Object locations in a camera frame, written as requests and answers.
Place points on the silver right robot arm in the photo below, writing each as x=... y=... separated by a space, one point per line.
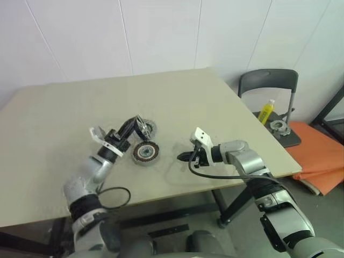
x=268 y=188

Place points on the black flat bar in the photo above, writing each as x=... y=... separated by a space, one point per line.
x=168 y=230

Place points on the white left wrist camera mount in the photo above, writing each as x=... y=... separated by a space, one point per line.
x=96 y=134

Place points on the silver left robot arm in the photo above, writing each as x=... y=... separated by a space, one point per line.
x=88 y=182

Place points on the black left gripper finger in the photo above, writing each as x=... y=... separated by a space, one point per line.
x=133 y=133
x=129 y=125

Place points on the grey motor rotor cover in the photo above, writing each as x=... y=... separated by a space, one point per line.
x=147 y=128

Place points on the black metal frame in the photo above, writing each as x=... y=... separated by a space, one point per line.
x=326 y=107

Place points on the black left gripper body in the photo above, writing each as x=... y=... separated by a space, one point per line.
x=117 y=141

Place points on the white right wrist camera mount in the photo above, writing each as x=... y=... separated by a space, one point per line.
x=203 y=137

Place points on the orange cushion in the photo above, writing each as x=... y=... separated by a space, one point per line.
x=317 y=156

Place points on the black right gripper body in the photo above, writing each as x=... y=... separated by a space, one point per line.
x=201 y=158

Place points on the black table frame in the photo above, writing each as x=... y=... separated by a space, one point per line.
x=174 y=212

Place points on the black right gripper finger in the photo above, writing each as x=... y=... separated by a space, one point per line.
x=186 y=154
x=187 y=159

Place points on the motor stator with copper windings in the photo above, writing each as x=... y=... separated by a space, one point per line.
x=146 y=153

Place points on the yellow drink bottle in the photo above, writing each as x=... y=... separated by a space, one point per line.
x=266 y=113

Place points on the grey motor housing part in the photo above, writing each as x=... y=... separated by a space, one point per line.
x=279 y=127

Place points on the grey folding chair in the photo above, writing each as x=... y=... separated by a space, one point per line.
x=268 y=78

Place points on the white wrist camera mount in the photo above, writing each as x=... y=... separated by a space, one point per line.
x=96 y=134
x=203 y=137

